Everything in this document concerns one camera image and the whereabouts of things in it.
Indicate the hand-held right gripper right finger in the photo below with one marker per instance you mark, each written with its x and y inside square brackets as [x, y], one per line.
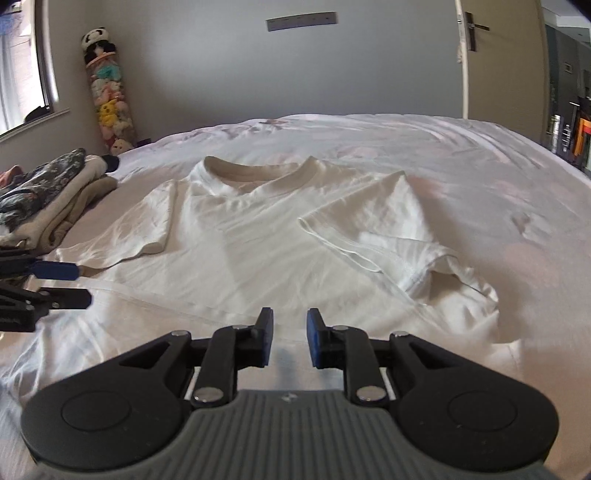
[315, 339]

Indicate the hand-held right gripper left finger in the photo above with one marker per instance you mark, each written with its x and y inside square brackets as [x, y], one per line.
[267, 337]

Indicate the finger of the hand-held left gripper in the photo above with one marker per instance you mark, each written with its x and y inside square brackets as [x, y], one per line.
[69, 299]
[57, 271]

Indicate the white t-shirt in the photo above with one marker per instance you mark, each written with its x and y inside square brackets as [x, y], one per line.
[258, 230]

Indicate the stack of folded clothes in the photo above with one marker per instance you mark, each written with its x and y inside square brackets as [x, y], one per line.
[90, 168]

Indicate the dark floral garment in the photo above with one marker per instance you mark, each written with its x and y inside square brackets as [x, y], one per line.
[41, 184]

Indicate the coral towel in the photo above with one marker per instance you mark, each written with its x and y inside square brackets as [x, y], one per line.
[9, 175]

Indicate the navy sock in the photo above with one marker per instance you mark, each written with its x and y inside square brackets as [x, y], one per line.
[111, 162]

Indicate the small black object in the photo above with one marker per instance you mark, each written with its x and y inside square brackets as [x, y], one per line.
[38, 114]

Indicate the clear tube of plush toys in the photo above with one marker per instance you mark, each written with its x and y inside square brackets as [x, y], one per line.
[111, 110]

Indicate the window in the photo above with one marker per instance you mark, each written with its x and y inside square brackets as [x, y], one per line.
[18, 69]

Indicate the panda plush toy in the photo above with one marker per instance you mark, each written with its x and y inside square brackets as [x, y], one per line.
[94, 37]

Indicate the polka dot bed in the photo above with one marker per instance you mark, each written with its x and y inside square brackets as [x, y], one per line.
[508, 152]

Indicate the cream door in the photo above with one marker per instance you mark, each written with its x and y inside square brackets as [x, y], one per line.
[508, 78]

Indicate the orange chair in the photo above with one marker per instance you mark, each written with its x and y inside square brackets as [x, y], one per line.
[585, 134]

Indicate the dark wall socket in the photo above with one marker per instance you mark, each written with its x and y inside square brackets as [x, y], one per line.
[143, 142]

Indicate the grey wall switch panel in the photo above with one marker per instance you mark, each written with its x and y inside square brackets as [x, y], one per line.
[300, 21]

